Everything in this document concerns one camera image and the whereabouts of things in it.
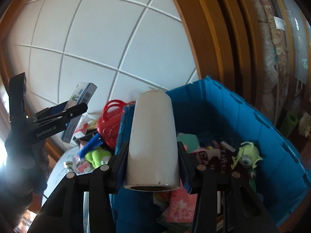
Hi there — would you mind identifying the small white blue medicine box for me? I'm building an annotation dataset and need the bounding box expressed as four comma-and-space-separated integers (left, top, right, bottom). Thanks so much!
61, 83, 97, 144

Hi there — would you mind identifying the pink tissue pack left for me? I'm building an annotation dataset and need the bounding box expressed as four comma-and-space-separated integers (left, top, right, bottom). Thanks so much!
167, 186, 197, 223

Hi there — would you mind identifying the red toy suitcase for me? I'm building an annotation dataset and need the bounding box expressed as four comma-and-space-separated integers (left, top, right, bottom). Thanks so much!
97, 99, 135, 150

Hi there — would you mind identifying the rolled patterned carpet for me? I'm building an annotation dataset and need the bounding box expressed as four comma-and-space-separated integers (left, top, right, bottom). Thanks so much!
252, 0, 289, 124

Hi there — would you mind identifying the blue fluffy feather duster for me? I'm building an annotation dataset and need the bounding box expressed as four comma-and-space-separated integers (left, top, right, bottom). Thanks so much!
78, 133, 103, 158

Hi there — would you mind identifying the green plush frog toy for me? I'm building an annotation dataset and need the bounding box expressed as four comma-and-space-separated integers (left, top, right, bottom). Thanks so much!
85, 147, 112, 168

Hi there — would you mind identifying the green one-eyed monster toy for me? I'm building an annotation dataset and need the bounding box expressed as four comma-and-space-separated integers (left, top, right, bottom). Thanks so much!
231, 142, 263, 169

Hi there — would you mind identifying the person left hand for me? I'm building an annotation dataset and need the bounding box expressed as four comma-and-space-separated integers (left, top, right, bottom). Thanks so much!
4, 141, 49, 198

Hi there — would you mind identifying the blue plastic storage crate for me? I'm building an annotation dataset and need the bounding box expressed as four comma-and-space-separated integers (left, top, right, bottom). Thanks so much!
109, 75, 308, 233

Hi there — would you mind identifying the striped white blue bedsheet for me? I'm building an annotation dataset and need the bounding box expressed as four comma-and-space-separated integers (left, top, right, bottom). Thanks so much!
42, 146, 79, 206

